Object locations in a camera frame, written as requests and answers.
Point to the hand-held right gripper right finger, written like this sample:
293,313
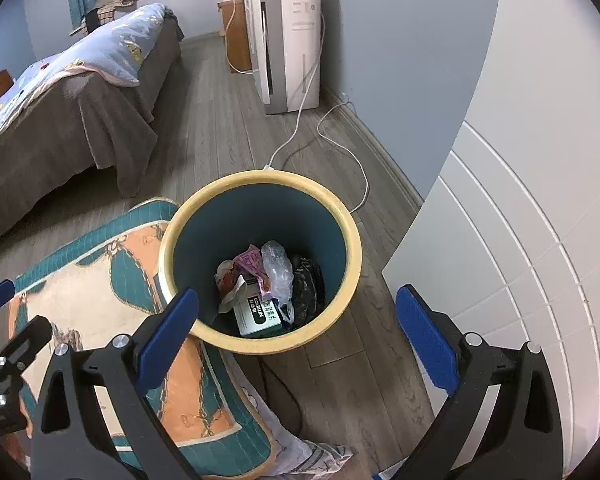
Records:
425,340

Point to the brown covered bed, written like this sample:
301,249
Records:
80,130

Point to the white air purifier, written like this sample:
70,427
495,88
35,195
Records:
290,35

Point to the red white wrapper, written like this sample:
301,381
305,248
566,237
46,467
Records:
226,275

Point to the white dark green medicine box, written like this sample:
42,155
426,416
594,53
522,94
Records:
257,317

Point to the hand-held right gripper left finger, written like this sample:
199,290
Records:
167,332

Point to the white wardrobe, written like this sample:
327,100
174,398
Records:
505,285

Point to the white printed cloth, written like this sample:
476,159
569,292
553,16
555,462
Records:
310,460

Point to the light blue printed quilt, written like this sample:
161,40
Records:
105,50

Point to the black plastic bag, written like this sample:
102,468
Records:
307,285

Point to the wooden cabinet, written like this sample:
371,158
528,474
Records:
237,35

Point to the teal orange patterned cushion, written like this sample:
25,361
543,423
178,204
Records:
105,285

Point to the plaid clothes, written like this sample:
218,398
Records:
122,0

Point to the yellow rimmed teal trash bin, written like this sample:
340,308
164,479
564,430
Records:
220,220

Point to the pink snack wrapper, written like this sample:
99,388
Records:
250,262

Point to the clear plastic bag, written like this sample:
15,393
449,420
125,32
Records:
277,270

